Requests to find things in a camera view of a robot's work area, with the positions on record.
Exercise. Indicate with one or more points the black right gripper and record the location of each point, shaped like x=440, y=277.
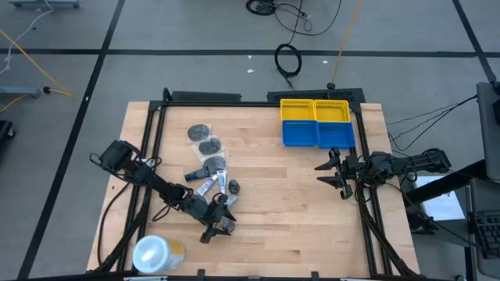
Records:
x=347, y=171

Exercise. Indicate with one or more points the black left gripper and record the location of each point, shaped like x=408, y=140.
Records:
x=207, y=208

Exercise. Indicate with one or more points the metal parts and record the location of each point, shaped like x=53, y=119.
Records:
x=227, y=226

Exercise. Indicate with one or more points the blue white tube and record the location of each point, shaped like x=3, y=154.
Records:
x=231, y=201

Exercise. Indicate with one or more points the small grey bottle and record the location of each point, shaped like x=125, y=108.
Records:
x=234, y=187

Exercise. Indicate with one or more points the white blue sachet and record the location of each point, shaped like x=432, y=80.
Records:
x=206, y=187

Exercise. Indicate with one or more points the dark navy tube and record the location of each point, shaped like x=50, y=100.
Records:
x=193, y=176

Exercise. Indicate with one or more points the black puff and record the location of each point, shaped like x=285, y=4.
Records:
x=198, y=132
x=215, y=164
x=209, y=146

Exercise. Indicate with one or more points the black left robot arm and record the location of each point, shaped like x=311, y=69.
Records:
x=156, y=181

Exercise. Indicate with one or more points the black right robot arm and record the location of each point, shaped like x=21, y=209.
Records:
x=390, y=164

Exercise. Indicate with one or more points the blue plastic basket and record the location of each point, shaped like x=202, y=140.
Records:
x=300, y=133
x=336, y=135

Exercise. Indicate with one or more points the black table clip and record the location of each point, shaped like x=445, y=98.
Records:
x=201, y=274
x=315, y=274

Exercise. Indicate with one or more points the white yellow wipes canister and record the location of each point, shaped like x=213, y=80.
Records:
x=152, y=253

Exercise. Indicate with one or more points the black perforated box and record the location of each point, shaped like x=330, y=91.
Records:
x=297, y=94

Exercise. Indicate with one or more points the black round plug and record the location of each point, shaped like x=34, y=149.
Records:
x=331, y=85

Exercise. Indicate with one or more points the white sheet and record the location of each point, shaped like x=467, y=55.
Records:
x=441, y=207

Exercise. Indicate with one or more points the black desk leg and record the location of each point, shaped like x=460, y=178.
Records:
x=449, y=183

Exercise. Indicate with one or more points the black flat box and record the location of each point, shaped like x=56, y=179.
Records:
x=207, y=96

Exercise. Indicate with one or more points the grey panel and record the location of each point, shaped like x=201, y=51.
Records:
x=490, y=132

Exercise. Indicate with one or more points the black laptop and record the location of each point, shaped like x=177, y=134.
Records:
x=488, y=234

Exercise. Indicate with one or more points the black cart wheel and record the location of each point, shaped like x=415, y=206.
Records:
x=4, y=129

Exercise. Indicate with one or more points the grey table foot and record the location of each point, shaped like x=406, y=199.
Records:
x=43, y=4
x=19, y=91

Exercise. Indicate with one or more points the black aluminium frame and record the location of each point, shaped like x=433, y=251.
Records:
x=234, y=104

